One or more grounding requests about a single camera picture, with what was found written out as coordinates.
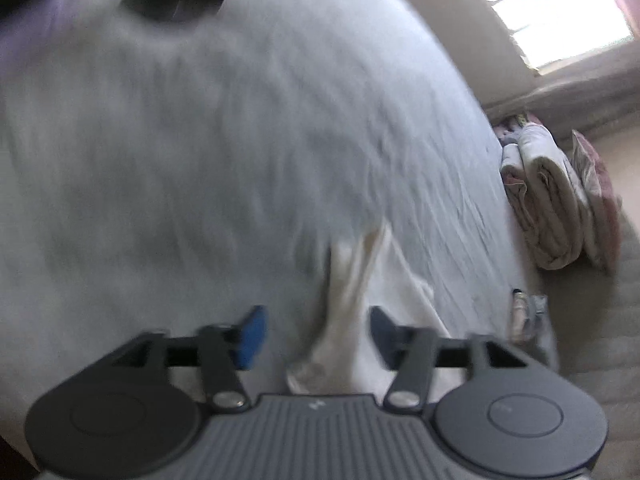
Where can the window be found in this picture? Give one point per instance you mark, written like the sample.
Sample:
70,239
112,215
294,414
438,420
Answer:
550,5

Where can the rolled grey pink comforter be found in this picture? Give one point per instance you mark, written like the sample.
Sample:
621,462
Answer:
545,200

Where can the pink grey pillow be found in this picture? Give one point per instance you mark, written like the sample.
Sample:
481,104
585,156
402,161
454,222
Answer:
597,195

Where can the folded grey sweater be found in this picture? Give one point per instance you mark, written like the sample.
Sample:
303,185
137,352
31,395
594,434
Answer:
540,315

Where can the white t-shirt with orange print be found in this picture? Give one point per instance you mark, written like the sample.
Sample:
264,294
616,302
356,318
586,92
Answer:
345,320

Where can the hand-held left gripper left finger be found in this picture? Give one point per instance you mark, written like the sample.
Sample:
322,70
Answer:
252,335

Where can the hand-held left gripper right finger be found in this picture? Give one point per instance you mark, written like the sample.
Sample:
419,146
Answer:
384,335

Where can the grey padded headboard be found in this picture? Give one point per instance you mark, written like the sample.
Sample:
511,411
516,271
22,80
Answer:
595,320

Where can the folded cream garment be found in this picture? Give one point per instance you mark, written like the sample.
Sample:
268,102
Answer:
519,315

